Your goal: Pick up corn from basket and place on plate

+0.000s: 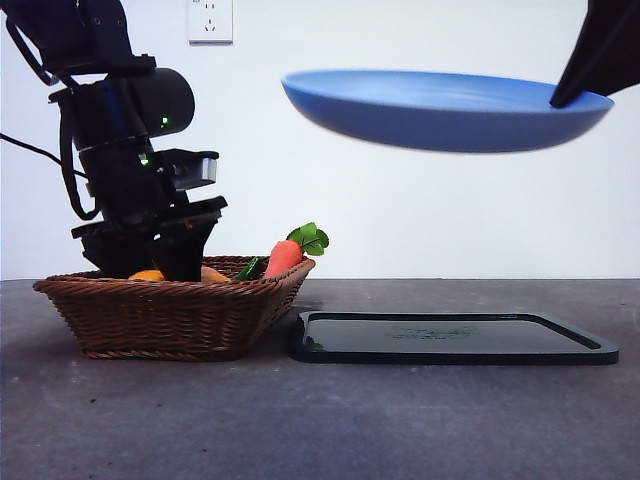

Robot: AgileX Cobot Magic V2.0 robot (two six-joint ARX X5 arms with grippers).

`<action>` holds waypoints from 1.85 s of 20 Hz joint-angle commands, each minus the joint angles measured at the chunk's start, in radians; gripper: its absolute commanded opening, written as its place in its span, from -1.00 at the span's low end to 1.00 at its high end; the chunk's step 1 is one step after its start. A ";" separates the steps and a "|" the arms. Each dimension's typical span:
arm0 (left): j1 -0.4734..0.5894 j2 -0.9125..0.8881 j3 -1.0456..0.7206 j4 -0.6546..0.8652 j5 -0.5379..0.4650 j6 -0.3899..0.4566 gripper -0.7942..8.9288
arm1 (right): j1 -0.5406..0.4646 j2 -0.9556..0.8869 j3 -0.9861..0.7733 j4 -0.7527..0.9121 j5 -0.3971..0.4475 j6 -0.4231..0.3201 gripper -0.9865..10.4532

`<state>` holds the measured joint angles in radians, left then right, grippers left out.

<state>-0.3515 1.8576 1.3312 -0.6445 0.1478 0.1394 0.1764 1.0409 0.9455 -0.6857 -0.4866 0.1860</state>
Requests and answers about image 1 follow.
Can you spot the black rectangular tray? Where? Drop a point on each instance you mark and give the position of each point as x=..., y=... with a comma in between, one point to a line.
x=450, y=340

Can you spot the pale grey camera box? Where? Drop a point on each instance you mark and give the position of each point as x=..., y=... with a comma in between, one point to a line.
x=206, y=169

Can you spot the white wall socket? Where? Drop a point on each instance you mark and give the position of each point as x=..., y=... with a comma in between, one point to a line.
x=210, y=22

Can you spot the green leafy vegetable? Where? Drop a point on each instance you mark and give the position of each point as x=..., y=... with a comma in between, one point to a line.
x=249, y=270

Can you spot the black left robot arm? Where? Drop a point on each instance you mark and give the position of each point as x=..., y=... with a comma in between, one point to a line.
x=160, y=100

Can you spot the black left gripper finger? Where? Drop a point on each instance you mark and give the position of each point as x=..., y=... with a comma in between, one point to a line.
x=182, y=255
x=117, y=255

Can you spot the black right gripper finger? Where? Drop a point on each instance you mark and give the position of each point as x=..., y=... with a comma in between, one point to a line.
x=605, y=50

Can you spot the brown wicker basket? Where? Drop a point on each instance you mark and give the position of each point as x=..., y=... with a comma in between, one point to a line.
x=165, y=320

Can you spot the blue round plate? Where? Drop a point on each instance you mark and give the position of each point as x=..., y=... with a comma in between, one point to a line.
x=440, y=120

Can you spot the orange carrot with green leaves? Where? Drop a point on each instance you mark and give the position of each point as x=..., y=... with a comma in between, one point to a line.
x=284, y=257

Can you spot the yellow-orange corn cob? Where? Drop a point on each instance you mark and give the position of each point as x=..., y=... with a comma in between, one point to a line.
x=147, y=275

